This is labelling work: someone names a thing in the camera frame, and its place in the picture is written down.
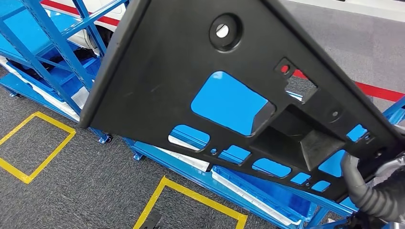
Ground yellow floor tape square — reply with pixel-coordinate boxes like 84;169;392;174
0;111;77;185
133;176;249;229

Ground black car trim parts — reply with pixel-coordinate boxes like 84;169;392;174
6;60;48;81

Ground blue metal storage rack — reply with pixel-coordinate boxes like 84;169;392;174
0;0;127;145

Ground blue metal rack with worktop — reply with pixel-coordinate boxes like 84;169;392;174
121;71;405;229

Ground red barrier belt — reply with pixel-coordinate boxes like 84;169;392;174
40;0;405;103

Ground white car body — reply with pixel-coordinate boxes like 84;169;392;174
68;0;127;53

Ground black robot body part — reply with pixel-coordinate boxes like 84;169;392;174
139;210;163;229

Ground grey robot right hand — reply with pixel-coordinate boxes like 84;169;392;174
373;157;405;178

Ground black plastic licence plate bracket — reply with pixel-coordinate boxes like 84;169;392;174
79;0;405;203

